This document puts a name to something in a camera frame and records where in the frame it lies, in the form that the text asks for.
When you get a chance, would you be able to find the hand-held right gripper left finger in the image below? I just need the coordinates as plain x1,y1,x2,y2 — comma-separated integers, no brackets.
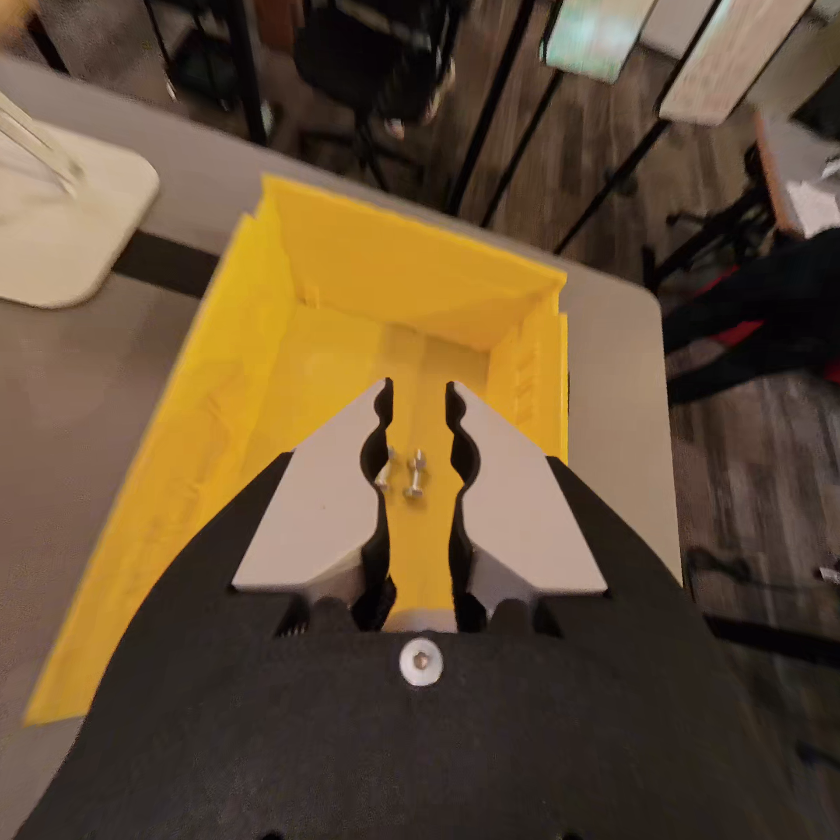
234,378,395,628

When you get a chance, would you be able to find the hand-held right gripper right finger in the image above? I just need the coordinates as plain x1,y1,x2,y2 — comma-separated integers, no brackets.
444,381,607,624

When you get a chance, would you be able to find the yellow plastic bin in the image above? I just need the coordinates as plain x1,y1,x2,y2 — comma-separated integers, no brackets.
24,174,572,725

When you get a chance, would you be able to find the dark bag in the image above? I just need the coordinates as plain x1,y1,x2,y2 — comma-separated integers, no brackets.
663,230,840,401

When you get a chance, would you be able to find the wooden document stand white base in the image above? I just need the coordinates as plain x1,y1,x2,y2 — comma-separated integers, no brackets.
0,92,161,309

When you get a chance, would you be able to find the black office chair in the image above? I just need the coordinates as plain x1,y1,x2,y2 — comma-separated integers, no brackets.
292,0,460,185

